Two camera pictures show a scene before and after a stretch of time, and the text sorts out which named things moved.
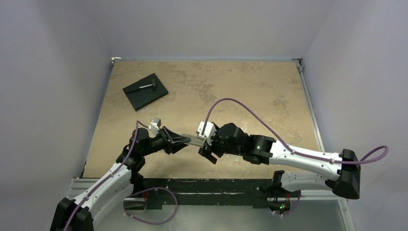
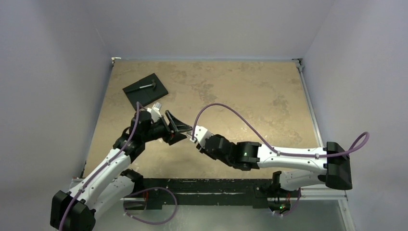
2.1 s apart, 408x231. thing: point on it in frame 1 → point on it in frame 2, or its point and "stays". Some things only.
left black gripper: [174, 141] → [171, 136]
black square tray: [139, 97] stays
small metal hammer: [153, 84] stays
